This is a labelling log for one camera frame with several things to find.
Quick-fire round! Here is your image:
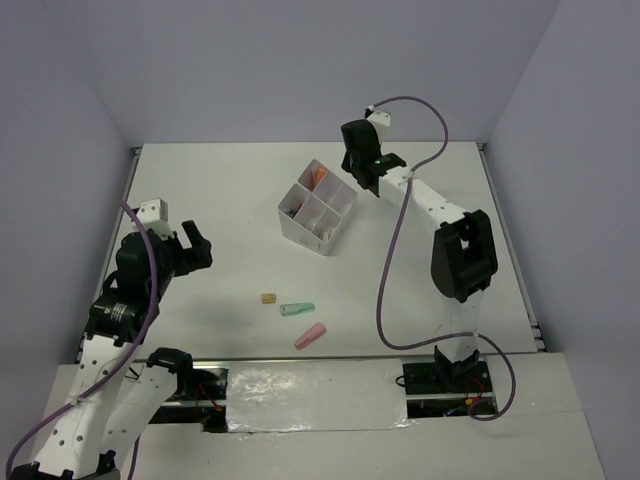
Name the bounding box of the green highlighter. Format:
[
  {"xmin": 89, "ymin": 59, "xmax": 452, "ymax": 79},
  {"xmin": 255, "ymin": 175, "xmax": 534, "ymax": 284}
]
[{"xmin": 279, "ymin": 302, "xmax": 315, "ymax": 317}]

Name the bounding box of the orange highlighter with clear cap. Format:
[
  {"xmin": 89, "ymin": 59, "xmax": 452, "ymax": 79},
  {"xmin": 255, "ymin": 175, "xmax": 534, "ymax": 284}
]
[{"xmin": 314, "ymin": 166, "xmax": 327, "ymax": 185}]

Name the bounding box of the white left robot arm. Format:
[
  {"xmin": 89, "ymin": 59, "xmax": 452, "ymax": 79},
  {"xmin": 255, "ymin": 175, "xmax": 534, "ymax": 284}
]
[{"xmin": 6, "ymin": 220, "xmax": 213, "ymax": 479}]

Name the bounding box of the white six-compartment organizer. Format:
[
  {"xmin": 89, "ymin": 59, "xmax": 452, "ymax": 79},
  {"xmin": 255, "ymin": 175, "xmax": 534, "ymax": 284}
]
[{"xmin": 277, "ymin": 160, "xmax": 357, "ymax": 256}]

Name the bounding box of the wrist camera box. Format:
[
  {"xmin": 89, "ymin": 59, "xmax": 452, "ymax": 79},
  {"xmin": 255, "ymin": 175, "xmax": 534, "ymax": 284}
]
[
  {"xmin": 136, "ymin": 198, "xmax": 172, "ymax": 237},
  {"xmin": 364, "ymin": 105, "xmax": 391, "ymax": 137}
]

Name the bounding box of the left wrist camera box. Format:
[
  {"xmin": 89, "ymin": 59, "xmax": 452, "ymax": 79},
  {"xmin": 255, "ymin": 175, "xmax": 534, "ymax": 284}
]
[{"xmin": 136, "ymin": 198, "xmax": 172, "ymax": 237}]

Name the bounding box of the metal table rail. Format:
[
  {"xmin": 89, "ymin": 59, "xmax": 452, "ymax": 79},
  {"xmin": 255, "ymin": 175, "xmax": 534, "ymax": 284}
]
[{"xmin": 119, "ymin": 353, "xmax": 541, "ymax": 365}]

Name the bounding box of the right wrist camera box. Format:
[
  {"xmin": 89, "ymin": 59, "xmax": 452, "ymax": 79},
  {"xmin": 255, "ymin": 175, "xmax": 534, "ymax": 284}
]
[{"xmin": 364, "ymin": 105, "xmax": 391, "ymax": 137}]

